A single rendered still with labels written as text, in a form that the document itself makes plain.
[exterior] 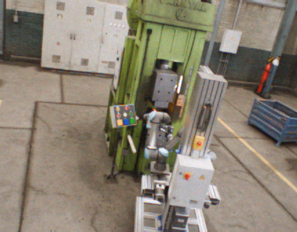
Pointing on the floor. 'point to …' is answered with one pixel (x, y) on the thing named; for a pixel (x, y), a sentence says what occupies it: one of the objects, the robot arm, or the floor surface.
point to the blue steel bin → (277, 121)
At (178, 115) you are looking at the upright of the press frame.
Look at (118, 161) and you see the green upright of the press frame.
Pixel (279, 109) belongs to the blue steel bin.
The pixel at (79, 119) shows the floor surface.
